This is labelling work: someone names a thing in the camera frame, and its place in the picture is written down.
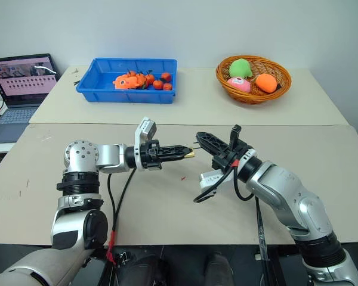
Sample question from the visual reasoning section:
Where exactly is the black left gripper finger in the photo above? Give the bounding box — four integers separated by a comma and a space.
160, 153, 189, 163
160, 144, 190, 154

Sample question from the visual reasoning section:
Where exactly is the green plush toy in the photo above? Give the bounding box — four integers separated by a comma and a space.
229, 59, 253, 79

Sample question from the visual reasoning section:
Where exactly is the pink plush toy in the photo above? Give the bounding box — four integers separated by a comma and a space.
226, 76, 252, 95

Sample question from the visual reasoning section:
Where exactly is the white plug with cable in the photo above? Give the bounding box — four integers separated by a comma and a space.
254, 253, 265, 286

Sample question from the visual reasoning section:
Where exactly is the blue plastic bin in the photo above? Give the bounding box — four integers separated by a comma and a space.
76, 57, 178, 104

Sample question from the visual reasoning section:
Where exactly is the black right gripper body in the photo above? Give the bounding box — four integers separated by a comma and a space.
211, 125, 253, 172

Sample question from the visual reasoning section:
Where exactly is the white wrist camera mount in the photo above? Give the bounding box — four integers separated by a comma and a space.
134, 117, 158, 172
198, 148, 257, 191

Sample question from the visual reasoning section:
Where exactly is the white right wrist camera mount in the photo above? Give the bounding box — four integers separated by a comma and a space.
198, 148, 257, 191

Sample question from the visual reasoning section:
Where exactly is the orange fish plush toy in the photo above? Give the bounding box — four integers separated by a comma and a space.
112, 74, 143, 90

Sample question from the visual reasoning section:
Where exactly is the open grey laptop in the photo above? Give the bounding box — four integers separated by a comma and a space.
0, 53, 61, 145

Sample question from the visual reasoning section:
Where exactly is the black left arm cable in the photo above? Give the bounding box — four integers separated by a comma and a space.
106, 168, 138, 265

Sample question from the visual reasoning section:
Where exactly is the brown wicker basket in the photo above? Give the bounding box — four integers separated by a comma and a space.
215, 55, 292, 105

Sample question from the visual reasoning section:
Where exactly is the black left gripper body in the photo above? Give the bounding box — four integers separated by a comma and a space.
140, 139, 162, 172

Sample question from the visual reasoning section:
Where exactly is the dark rounded shape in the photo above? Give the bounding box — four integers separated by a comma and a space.
113, 247, 168, 286
203, 252, 235, 286

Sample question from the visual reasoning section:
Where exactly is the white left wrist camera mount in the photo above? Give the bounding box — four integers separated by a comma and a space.
134, 117, 158, 172

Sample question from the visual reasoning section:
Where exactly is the beige table cover board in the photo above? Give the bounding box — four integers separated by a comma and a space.
0, 123, 358, 247

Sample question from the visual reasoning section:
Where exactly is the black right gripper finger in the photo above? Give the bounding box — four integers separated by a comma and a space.
198, 142, 217, 159
195, 131, 231, 156

